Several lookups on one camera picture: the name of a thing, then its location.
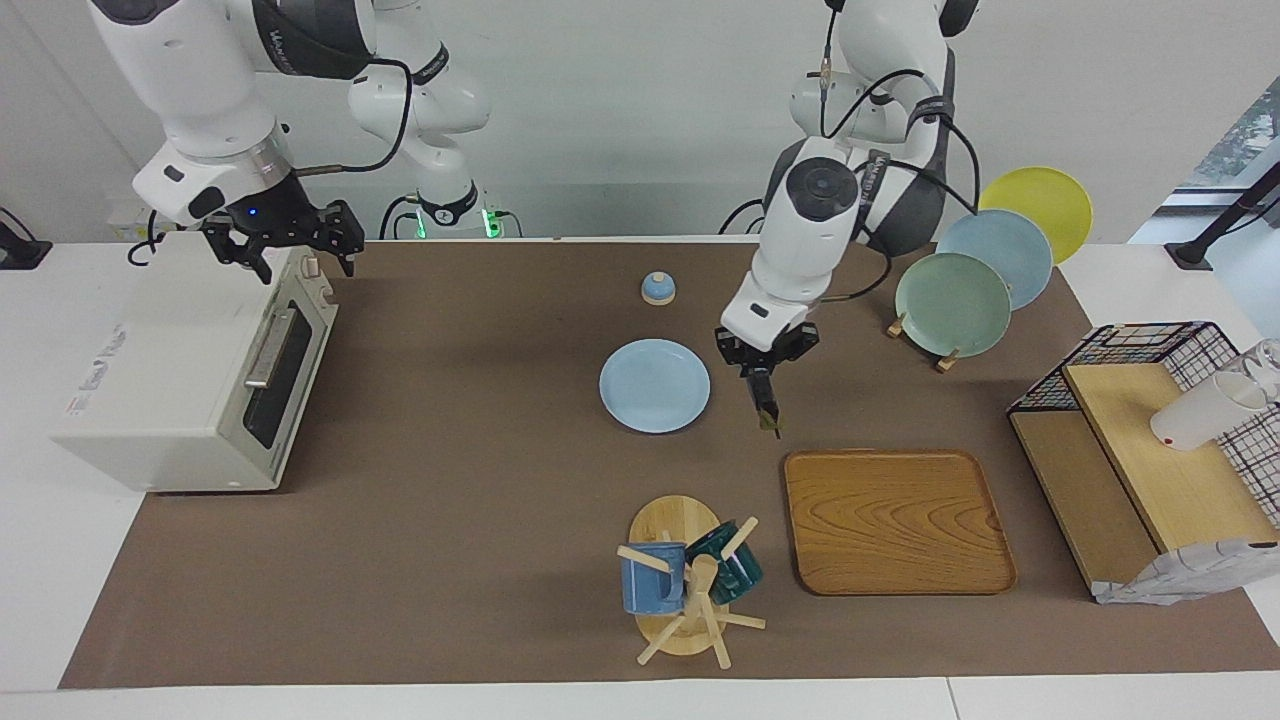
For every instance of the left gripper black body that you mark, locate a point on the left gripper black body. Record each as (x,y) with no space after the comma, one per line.
(765,360)

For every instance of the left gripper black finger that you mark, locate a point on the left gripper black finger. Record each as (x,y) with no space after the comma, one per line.
(756,385)
(773,388)

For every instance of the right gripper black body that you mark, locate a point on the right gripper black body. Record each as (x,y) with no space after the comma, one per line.
(270,215)

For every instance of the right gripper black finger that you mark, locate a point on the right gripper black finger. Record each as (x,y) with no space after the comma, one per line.
(343,230)
(235,242)

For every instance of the dark purple eggplant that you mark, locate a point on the dark purple eggplant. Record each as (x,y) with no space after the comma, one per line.
(772,424)

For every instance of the cream toaster oven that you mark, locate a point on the cream toaster oven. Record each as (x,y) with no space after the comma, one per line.
(170,370)

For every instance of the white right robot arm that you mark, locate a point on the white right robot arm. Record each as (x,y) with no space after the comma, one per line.
(190,60)

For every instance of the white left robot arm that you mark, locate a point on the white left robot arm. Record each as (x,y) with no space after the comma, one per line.
(815,250)

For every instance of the white power strip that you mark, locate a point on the white power strip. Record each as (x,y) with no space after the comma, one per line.
(125,225)

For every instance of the blue lid with wooden knob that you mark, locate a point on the blue lid with wooden knob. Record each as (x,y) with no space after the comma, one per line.
(658,290)

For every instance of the wooden mug tree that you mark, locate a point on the wooden mug tree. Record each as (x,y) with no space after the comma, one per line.
(670,520)

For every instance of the wooden serving tray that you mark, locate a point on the wooden serving tray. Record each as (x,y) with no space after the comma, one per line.
(890,520)

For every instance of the wooden plate rack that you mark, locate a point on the wooden plate rack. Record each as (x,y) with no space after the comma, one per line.
(948,362)

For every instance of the dark green mug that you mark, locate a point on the dark green mug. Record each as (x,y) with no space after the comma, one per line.
(735,575)

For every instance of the pale green racked plate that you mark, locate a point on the pale green racked plate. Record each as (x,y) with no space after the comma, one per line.
(950,310)

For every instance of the black clamp stand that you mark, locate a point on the black clamp stand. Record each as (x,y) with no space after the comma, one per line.
(1190,255)
(20,255)

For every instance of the blue mug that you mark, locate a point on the blue mug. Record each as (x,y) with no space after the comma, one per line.
(650,590)

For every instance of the light blue racked plate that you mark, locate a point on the light blue racked plate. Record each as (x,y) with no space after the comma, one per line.
(1005,245)

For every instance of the yellow racked plate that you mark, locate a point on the yellow racked plate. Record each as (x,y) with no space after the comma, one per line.
(1045,200)

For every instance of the brown table mat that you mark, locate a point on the brown table mat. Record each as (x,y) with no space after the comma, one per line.
(450,560)

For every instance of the wooden stepped shelf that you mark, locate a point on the wooden stepped shelf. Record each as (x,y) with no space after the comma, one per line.
(1160,460)

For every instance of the white cup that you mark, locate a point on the white cup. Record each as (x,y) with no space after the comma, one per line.
(1195,420)

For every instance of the grey cloth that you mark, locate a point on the grey cloth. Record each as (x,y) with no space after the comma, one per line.
(1190,570)

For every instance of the clear drinking glass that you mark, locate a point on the clear drinking glass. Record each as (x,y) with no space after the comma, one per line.
(1268,360)

